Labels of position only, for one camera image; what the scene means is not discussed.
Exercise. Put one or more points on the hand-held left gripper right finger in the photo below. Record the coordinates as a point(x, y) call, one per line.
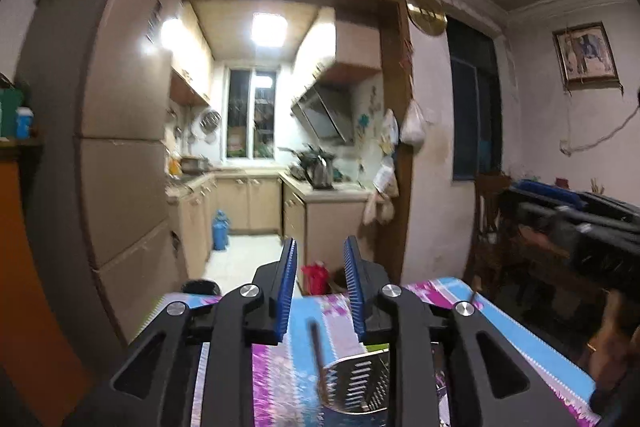
point(356, 292)

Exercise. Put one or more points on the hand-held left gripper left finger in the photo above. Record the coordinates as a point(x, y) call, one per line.
point(286, 292)

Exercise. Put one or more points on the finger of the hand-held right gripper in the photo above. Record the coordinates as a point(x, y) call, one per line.
point(550, 192)
point(535, 213)

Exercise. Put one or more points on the brown wooden chopstick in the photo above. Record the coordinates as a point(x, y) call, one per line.
point(316, 352)

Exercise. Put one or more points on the metal slotted spatula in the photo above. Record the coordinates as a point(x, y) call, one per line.
point(357, 382)

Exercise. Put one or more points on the person's right hand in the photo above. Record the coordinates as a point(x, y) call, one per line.
point(617, 337)

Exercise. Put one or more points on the red thermos flask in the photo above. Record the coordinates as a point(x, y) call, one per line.
point(315, 279)

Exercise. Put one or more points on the dark wooden chair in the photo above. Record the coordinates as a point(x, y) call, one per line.
point(490, 227)

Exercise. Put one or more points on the dark wooden side table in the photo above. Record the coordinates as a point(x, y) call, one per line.
point(550, 277)

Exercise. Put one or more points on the black round stool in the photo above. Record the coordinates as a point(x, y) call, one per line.
point(200, 287)

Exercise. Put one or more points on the blue water bottle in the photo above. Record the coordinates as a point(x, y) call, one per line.
point(221, 229)

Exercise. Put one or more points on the beige kitchen base cabinets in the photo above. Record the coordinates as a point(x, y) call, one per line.
point(250, 207)

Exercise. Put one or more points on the dark room window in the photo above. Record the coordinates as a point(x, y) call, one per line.
point(475, 117)

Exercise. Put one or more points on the hanging beige bags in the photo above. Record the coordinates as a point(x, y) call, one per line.
point(385, 187)

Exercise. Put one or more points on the steel electric kettle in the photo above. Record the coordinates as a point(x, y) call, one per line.
point(320, 172)

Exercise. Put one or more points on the floral striped tablecloth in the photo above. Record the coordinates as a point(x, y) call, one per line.
point(525, 342)

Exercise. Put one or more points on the hanging white plastic bag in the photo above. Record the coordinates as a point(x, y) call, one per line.
point(413, 127)

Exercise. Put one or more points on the metal cooking pot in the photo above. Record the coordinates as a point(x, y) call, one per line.
point(195, 165)

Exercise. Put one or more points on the metal range hood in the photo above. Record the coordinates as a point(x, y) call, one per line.
point(325, 112)

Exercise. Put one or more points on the kitchen window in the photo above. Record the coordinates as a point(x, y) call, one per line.
point(252, 112)

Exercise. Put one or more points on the hanging metal colander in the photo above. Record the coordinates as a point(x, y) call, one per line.
point(210, 121)

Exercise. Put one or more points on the brown refrigerator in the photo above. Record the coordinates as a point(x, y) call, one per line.
point(125, 107)

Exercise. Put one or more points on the orange wooden cabinet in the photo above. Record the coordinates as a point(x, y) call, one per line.
point(30, 257)

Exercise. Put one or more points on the square kitchen ceiling light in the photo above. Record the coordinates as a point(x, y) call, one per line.
point(269, 29)

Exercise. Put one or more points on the blue white cup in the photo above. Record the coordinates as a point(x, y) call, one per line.
point(23, 123)

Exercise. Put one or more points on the green plastic container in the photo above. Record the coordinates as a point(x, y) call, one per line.
point(10, 112)

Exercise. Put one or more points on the framed wall picture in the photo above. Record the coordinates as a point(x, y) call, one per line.
point(585, 54)

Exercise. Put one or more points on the round gold wall clock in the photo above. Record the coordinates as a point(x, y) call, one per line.
point(426, 14)

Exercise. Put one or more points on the beige kitchen wall cabinet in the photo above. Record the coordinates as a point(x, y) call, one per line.
point(192, 57)
point(345, 47)

